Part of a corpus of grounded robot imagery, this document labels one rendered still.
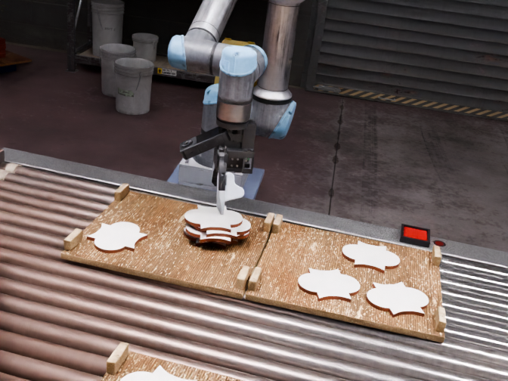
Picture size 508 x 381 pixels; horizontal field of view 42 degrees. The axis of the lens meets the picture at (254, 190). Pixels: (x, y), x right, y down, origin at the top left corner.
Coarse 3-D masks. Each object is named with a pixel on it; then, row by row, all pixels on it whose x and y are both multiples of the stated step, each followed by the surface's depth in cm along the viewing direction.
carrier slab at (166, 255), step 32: (96, 224) 157; (160, 224) 161; (256, 224) 166; (64, 256) 144; (96, 256) 144; (128, 256) 146; (160, 256) 147; (192, 256) 149; (224, 256) 150; (256, 256) 152; (192, 288) 140; (224, 288) 139
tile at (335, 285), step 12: (300, 276) 144; (312, 276) 145; (324, 276) 146; (336, 276) 146; (348, 276) 147; (300, 288) 141; (312, 288) 141; (324, 288) 141; (336, 288) 142; (348, 288) 142; (348, 300) 139
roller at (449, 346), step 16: (0, 240) 150; (16, 240) 150; (48, 256) 147; (112, 272) 145; (176, 288) 142; (240, 304) 140; (256, 304) 139; (320, 320) 137; (336, 320) 136; (384, 336) 134; (400, 336) 134; (448, 352) 132; (464, 352) 132; (480, 352) 132; (496, 352) 132
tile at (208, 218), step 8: (200, 208) 158; (208, 208) 158; (216, 208) 159; (224, 208) 159; (184, 216) 153; (192, 216) 154; (200, 216) 154; (208, 216) 154; (216, 216) 155; (224, 216) 155; (232, 216) 156; (240, 216) 156; (192, 224) 151; (200, 224) 151; (208, 224) 151; (216, 224) 152; (224, 224) 152; (232, 224) 152; (240, 224) 154
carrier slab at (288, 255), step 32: (288, 224) 168; (288, 256) 153; (320, 256) 155; (416, 256) 160; (256, 288) 140; (288, 288) 141; (416, 288) 147; (352, 320) 135; (384, 320) 135; (416, 320) 136
